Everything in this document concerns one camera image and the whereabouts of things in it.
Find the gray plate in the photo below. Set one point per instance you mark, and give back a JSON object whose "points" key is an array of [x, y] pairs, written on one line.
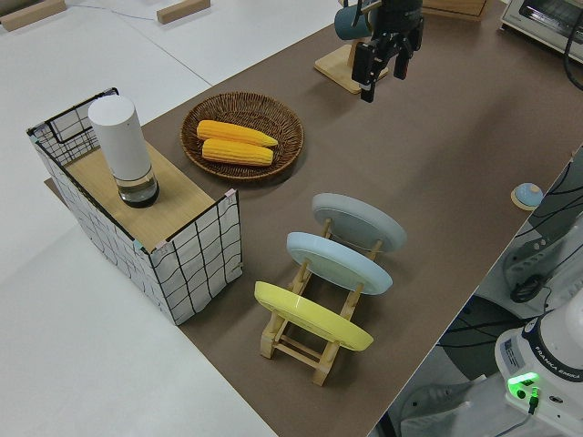
{"points": [[360, 220]]}

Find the white cylindrical bottle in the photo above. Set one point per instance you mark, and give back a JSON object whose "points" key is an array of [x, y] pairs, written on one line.
{"points": [[120, 136]]}

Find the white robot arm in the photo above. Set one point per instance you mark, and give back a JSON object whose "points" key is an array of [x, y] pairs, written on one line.
{"points": [[555, 337]]}

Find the wooden plate rack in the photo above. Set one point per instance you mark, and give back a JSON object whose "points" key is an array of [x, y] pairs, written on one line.
{"points": [[298, 352]]}

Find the wooden block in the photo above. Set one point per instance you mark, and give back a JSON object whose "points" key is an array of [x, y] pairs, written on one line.
{"points": [[182, 11], [32, 13]]}

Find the wooden mug stand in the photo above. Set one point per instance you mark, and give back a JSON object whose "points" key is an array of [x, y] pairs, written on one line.
{"points": [[337, 66]]}

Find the blue call bell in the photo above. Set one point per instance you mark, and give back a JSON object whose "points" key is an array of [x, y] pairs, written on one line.
{"points": [[526, 193]]}

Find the white power strip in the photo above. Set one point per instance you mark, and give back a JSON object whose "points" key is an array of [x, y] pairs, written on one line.
{"points": [[530, 261]]}

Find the yellow plate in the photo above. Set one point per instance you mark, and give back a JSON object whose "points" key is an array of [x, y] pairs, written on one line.
{"points": [[309, 314]]}

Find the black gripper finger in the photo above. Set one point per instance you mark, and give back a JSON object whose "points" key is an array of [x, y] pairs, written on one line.
{"points": [[366, 68], [403, 59]]}

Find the beige toaster oven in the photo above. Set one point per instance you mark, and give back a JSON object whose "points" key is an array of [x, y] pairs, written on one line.
{"points": [[537, 20]]}

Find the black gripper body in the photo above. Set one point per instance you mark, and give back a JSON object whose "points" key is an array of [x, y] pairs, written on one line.
{"points": [[401, 16]]}

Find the light blue plate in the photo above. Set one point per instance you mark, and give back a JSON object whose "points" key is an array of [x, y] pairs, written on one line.
{"points": [[337, 261]]}

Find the dark teal mug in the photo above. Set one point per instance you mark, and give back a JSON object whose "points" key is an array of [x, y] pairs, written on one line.
{"points": [[348, 23]]}

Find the yellow corn cob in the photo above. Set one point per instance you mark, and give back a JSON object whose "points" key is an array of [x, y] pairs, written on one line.
{"points": [[232, 132], [237, 152]]}

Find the brown wicker basket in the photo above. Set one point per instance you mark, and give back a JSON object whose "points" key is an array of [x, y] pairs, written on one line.
{"points": [[282, 123]]}

